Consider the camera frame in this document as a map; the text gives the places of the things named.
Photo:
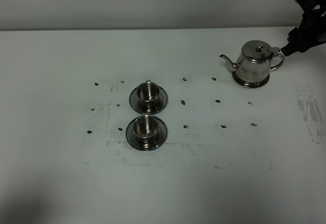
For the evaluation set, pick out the steel cup saucer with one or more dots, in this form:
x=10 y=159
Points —
x=159 y=141
x=133 y=101

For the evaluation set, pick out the near steel cup saucer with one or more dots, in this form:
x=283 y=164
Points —
x=159 y=141

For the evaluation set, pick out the steel teapot saucer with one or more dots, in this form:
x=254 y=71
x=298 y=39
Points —
x=251 y=85

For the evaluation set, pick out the far steel cup saucer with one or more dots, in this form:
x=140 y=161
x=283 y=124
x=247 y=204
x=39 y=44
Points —
x=133 y=101

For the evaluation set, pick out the near stainless steel teacup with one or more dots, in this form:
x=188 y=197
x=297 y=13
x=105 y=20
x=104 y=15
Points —
x=145 y=129

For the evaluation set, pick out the stainless steel teacup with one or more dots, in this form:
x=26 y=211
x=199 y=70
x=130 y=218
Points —
x=148 y=94
x=145 y=129

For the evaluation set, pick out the far stainless steel teacup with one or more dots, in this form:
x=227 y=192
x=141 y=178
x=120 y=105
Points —
x=148 y=94

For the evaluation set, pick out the stainless steel teapot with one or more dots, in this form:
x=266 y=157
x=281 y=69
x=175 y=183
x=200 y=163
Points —
x=256 y=61

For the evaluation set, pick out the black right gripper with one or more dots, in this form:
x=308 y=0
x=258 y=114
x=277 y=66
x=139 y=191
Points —
x=310 y=32

